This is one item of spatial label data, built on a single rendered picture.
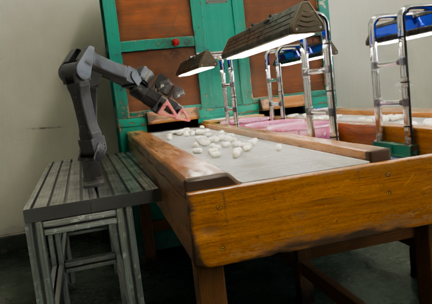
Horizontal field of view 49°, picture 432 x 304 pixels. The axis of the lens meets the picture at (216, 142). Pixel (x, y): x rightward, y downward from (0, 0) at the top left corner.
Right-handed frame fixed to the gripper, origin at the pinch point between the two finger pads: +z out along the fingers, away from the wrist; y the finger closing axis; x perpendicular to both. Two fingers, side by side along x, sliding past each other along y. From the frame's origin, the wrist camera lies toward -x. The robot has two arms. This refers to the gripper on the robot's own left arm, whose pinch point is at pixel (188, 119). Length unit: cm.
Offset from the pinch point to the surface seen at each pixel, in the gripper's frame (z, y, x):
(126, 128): -20, 45, 20
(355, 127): 40, -75, -25
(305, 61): 4, -93, -27
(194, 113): 8.0, 40.1, -8.1
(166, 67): -19, 47, -22
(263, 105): 41, 40, -35
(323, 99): 73, 45, -60
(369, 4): 99, 127, -171
